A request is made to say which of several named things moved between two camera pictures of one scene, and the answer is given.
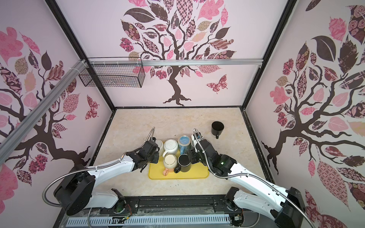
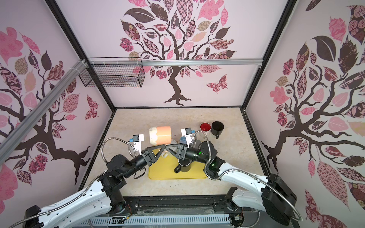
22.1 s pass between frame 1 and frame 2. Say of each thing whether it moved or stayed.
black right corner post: stayed
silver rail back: stayed
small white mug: moved
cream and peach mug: moved
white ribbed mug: stayed
